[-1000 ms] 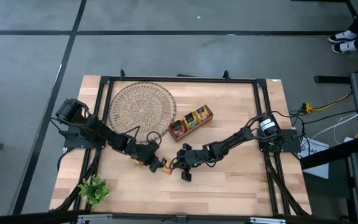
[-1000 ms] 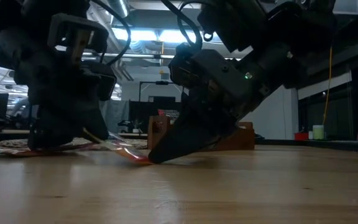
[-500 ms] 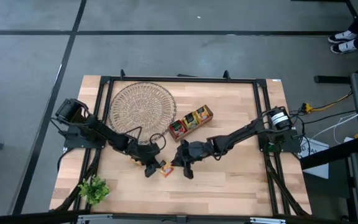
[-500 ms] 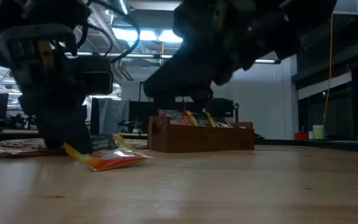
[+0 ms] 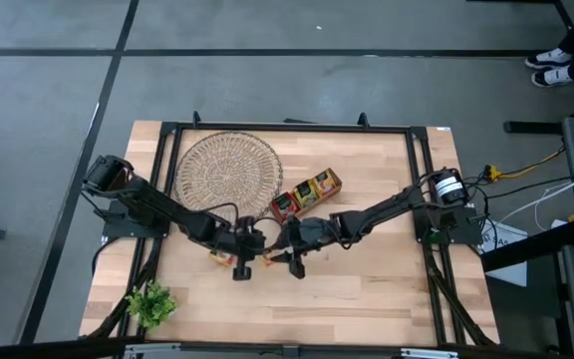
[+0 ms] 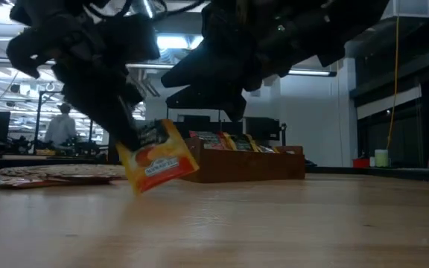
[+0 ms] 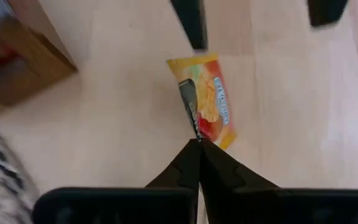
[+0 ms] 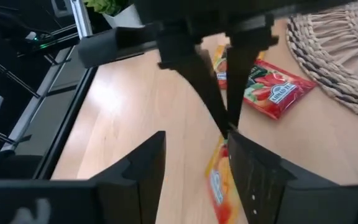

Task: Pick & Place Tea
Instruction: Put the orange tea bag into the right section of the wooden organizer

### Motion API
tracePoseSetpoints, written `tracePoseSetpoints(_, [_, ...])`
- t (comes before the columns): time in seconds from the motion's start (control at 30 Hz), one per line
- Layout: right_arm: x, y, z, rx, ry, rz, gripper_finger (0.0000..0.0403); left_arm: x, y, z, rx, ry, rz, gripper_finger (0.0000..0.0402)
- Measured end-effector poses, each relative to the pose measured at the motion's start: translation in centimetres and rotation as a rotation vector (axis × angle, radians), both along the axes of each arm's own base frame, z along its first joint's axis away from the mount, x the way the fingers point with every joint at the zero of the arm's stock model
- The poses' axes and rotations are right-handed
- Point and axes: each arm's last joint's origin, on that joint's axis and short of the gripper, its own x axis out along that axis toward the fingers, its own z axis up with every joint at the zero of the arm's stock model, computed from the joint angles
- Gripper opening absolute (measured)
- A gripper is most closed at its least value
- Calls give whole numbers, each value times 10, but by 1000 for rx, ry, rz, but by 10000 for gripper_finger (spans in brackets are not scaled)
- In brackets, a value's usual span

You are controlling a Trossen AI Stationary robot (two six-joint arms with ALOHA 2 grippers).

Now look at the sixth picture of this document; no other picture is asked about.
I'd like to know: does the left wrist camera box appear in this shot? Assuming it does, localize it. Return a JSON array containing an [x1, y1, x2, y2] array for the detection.
[[104, 13, 162, 65]]

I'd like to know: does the bright ceiling light panel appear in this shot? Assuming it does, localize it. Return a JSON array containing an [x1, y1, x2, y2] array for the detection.
[[156, 33, 205, 51]]

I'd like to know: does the green cup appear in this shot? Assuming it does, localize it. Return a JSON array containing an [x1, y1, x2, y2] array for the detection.
[[374, 149, 390, 168]]

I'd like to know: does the background workbench with robots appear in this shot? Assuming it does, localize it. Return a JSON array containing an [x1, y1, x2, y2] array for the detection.
[[9, 135, 107, 157]]

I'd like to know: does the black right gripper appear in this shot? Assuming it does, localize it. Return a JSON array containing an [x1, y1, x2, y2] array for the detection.
[[160, 0, 312, 123]]

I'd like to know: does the wooden tea box with handle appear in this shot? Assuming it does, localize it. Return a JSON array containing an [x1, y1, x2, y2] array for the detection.
[[179, 137, 307, 185]]

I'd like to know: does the white ceiling box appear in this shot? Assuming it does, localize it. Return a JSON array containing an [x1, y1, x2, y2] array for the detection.
[[380, 0, 429, 19]]

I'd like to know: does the person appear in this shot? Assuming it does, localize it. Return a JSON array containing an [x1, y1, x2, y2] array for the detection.
[[43, 102, 77, 148]]

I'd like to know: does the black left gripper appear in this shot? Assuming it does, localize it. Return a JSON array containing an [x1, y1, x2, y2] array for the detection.
[[50, 55, 145, 153]]

